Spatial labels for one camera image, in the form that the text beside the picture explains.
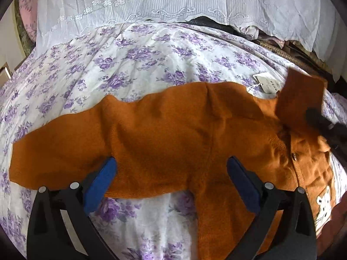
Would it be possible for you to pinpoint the white lace cloth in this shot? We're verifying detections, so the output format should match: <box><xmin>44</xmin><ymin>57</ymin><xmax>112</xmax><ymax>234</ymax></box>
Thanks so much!
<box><xmin>36</xmin><ymin>0</ymin><xmax>345</xmax><ymax>83</ymax></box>

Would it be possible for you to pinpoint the pale pink cloth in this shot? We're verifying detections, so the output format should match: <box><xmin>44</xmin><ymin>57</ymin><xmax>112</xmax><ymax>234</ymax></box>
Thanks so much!
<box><xmin>238</xmin><ymin>25</ymin><xmax>262</xmax><ymax>41</ymax></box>

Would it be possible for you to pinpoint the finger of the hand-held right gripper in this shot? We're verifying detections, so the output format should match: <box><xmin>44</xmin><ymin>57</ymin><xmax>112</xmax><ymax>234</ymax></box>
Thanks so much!
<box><xmin>305</xmin><ymin>108</ymin><xmax>347</xmax><ymax>148</ymax></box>

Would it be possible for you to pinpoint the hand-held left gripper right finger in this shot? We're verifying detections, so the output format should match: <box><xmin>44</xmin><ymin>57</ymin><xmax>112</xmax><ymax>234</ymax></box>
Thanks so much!
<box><xmin>225</xmin><ymin>156</ymin><xmax>318</xmax><ymax>260</ymax></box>

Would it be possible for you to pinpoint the dark cloth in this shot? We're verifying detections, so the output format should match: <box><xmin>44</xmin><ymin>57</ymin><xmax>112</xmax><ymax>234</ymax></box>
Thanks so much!
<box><xmin>145</xmin><ymin>16</ymin><xmax>246</xmax><ymax>36</ymax></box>

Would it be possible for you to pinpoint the white paper tag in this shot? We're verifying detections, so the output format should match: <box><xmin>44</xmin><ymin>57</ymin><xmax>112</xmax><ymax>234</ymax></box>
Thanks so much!
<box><xmin>248</xmin><ymin>73</ymin><xmax>283</xmax><ymax>95</ymax></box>

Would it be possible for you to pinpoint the purple floral bed sheet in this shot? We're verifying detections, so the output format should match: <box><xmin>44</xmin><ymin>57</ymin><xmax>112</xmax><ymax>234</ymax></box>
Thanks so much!
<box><xmin>0</xmin><ymin>22</ymin><xmax>347</xmax><ymax>260</ymax></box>

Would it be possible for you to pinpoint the orange knit sweater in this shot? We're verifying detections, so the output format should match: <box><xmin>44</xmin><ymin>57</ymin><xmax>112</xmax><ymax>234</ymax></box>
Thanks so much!
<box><xmin>9</xmin><ymin>68</ymin><xmax>338</xmax><ymax>260</ymax></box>

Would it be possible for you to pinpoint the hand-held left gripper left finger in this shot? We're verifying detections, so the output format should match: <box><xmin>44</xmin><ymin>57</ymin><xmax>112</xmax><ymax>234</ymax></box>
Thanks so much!
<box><xmin>26</xmin><ymin>157</ymin><xmax>120</xmax><ymax>260</ymax></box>

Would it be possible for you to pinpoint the pink floral pillow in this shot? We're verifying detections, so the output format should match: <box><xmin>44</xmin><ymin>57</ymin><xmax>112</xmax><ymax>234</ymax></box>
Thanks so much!
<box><xmin>17</xmin><ymin>0</ymin><xmax>41</xmax><ymax>45</ymax></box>

